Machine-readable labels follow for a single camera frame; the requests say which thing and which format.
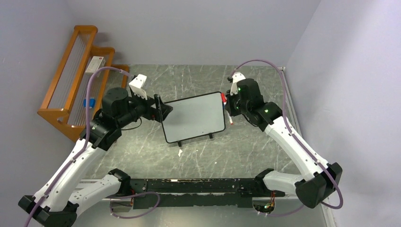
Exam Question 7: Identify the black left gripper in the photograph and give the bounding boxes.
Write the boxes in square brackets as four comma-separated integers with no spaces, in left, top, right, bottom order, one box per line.
[117,89,173,127]

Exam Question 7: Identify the black framed whiteboard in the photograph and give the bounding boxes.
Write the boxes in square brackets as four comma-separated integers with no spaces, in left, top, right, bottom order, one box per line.
[162,91,226,146]

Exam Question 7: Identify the red marker cap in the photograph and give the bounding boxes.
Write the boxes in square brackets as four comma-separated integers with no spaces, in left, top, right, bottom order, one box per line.
[221,93,227,104]

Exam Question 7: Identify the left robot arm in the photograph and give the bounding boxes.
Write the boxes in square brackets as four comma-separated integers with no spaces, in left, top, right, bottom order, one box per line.
[18,87,173,227]

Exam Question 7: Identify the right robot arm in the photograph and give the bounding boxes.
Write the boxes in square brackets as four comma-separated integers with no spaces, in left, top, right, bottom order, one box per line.
[225,76,342,208]

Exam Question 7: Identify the blue eraser on rack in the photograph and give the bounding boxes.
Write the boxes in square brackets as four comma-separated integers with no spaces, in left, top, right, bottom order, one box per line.
[83,98,96,109]

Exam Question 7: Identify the white red box on rack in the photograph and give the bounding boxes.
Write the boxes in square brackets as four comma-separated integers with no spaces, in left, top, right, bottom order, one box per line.
[85,56,105,75]

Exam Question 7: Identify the orange wooden tiered rack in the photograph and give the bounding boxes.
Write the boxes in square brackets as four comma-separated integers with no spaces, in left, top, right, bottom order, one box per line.
[37,25,129,142]

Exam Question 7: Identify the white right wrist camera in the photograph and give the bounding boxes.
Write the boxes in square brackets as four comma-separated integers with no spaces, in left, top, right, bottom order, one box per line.
[228,72,246,96]

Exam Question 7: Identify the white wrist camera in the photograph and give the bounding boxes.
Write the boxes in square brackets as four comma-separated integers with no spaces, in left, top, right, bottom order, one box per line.
[228,72,246,96]
[129,74,148,100]

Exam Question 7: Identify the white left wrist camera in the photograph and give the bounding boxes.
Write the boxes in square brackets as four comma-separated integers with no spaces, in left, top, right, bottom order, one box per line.
[129,74,148,100]

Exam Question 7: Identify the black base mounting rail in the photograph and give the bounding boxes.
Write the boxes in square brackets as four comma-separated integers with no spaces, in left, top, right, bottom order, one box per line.
[131,178,286,210]

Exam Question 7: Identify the aluminium frame rail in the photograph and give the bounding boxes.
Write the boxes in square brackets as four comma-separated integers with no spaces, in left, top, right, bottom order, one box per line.
[42,67,337,227]

